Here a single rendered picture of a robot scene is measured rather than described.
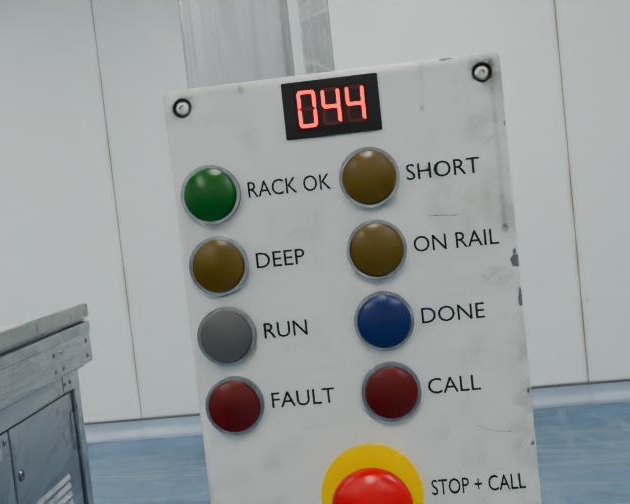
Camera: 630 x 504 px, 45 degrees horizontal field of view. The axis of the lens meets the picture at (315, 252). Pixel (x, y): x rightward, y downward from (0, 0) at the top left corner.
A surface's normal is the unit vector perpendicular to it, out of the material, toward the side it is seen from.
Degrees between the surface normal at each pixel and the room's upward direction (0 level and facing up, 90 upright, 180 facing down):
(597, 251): 90
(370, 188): 93
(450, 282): 90
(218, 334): 88
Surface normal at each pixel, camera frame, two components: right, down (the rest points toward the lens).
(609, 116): -0.10, 0.07
